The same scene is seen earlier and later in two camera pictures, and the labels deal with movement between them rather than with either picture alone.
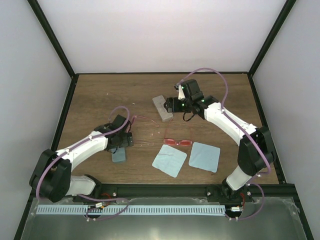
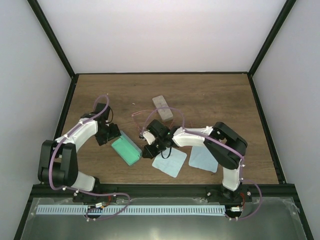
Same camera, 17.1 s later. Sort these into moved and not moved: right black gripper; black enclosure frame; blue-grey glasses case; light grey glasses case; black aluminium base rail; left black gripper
Moved: left black gripper; right black gripper; blue-grey glasses case
Not moved: black enclosure frame; light grey glasses case; black aluminium base rail
